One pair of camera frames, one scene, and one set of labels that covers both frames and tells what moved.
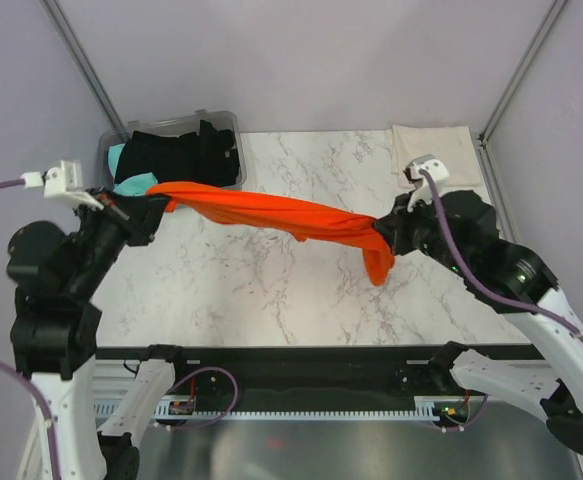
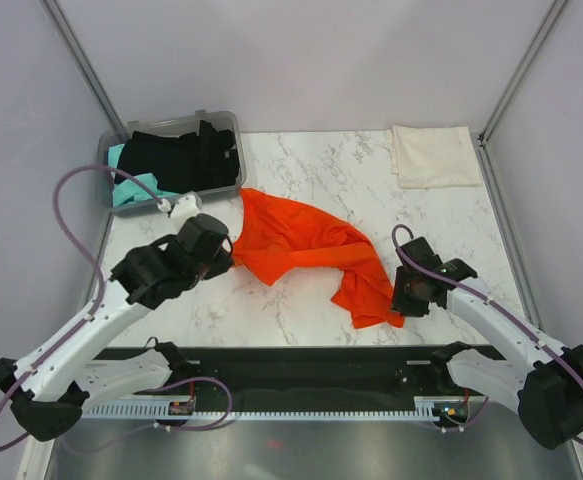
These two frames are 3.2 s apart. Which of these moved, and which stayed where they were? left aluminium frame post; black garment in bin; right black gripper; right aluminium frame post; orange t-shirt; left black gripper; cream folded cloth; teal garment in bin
Moved: orange t-shirt; right black gripper; left black gripper
Stayed: cream folded cloth; right aluminium frame post; left aluminium frame post; teal garment in bin; black garment in bin
